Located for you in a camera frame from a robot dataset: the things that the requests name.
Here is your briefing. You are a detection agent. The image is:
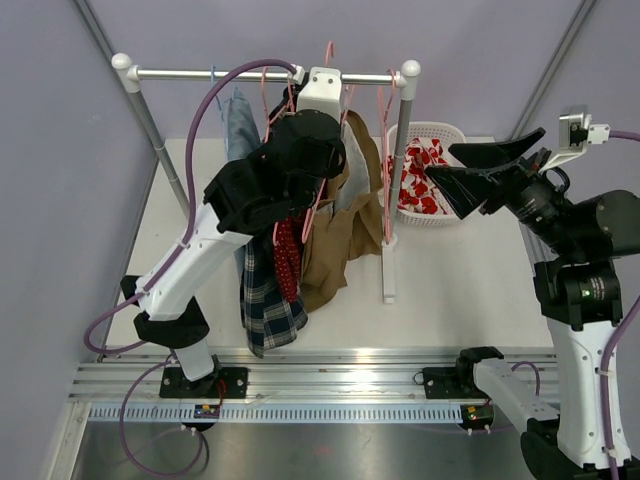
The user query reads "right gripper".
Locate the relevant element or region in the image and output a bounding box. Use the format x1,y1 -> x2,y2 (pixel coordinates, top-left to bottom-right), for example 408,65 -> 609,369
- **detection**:
426,128 -> 579,257

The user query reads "red poppy print skirt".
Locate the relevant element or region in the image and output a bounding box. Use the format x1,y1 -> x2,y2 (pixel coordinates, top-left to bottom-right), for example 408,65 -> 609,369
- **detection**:
397,137 -> 453,215

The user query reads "pink wire hanger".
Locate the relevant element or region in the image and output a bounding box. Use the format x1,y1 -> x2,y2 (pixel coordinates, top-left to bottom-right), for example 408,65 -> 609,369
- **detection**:
297,41 -> 343,244
377,69 -> 396,246
259,67 -> 301,246

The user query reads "brown tan skirt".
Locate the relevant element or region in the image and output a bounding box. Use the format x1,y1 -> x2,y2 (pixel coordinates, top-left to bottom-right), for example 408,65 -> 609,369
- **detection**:
300,111 -> 383,313

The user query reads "red polka dot skirt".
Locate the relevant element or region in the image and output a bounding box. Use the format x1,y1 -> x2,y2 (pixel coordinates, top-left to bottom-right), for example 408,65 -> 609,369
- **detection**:
273,217 -> 303,303

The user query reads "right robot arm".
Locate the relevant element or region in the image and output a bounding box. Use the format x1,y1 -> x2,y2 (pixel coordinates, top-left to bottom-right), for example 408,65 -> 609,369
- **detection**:
439,130 -> 639,479

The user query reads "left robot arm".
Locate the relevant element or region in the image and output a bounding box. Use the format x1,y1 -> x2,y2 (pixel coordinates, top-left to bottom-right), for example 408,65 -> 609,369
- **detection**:
133,192 -> 548,397

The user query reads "light blue denim skirt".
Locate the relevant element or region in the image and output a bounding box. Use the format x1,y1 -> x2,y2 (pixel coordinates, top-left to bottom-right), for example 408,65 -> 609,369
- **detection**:
222,87 -> 261,281

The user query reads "dark plaid skirt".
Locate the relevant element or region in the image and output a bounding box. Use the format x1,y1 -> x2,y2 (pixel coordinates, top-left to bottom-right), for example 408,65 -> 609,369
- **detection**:
235,226 -> 308,358

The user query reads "white perforated plastic basket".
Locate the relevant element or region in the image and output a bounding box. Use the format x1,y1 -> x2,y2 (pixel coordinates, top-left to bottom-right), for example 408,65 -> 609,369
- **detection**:
383,121 -> 469,229

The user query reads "silver white clothes rack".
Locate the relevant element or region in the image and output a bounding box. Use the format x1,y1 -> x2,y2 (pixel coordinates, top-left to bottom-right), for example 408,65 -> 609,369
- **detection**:
112,54 -> 421,321

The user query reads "right circuit board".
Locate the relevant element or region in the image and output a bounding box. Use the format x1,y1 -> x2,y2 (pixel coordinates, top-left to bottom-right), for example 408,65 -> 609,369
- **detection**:
461,405 -> 494,425

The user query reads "circuit board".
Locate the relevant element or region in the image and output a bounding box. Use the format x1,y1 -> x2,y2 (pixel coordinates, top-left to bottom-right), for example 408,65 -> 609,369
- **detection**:
194,404 -> 220,419
461,405 -> 494,425

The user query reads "left circuit board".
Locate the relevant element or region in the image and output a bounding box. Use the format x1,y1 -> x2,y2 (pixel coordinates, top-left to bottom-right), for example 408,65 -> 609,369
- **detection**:
194,404 -> 220,419

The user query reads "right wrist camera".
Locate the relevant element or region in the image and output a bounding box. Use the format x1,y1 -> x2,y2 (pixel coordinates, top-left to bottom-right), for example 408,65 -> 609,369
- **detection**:
540,104 -> 611,172

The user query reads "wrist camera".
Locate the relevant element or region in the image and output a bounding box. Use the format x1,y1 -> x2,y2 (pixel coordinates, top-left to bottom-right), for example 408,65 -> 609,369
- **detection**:
540,104 -> 611,172
292,65 -> 343,122

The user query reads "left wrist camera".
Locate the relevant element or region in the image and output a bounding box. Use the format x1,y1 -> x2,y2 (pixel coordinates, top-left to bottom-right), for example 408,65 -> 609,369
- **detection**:
292,65 -> 343,122

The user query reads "blue wire hanger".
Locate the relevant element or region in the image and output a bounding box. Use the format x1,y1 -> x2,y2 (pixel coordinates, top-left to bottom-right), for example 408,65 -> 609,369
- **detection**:
210,65 -> 224,120

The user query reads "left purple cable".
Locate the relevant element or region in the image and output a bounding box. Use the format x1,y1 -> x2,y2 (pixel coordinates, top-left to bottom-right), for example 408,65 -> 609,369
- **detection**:
82,58 -> 299,476

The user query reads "aluminium mounting rail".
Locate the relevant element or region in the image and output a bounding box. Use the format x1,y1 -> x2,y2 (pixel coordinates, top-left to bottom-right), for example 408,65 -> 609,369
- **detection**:
67,349 -> 609,426

